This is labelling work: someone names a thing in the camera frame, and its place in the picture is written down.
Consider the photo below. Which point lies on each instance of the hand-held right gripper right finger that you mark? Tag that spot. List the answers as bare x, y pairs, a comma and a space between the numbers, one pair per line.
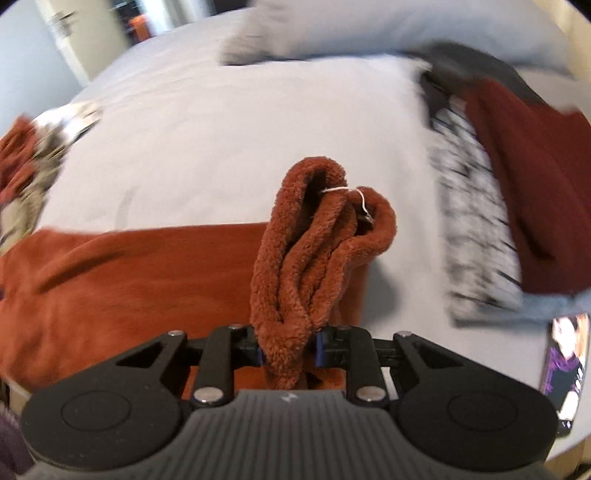
330, 350

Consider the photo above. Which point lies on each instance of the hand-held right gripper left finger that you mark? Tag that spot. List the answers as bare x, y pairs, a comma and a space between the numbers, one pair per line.
247, 348

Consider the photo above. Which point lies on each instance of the orange fleece towel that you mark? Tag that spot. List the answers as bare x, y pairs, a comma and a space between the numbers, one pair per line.
138, 286

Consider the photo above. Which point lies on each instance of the grey patterned garment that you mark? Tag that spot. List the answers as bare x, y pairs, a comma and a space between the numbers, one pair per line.
471, 230

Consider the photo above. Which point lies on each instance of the bed with grey sheet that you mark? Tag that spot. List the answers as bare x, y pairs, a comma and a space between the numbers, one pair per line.
231, 138

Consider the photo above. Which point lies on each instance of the smartphone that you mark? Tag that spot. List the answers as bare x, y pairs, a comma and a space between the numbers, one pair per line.
565, 364

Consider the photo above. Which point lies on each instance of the beige striped garment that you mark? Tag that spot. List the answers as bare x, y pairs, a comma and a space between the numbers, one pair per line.
25, 207

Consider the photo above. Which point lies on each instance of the dark red garment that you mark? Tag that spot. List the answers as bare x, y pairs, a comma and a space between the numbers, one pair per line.
545, 184

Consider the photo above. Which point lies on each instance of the white garment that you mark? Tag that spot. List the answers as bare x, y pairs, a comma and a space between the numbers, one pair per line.
69, 122

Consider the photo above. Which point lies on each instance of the rust terry garment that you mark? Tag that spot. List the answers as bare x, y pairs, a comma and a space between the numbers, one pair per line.
14, 152

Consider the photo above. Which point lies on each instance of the black garment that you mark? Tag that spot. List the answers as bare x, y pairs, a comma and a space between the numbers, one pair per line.
466, 64

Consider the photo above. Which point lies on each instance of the large grey pillow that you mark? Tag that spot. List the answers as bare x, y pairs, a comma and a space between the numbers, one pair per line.
369, 27

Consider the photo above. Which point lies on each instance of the orange stool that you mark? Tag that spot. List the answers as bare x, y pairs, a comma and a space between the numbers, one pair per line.
138, 27

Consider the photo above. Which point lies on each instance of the cream room door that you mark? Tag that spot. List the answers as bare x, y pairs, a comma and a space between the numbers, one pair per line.
78, 41

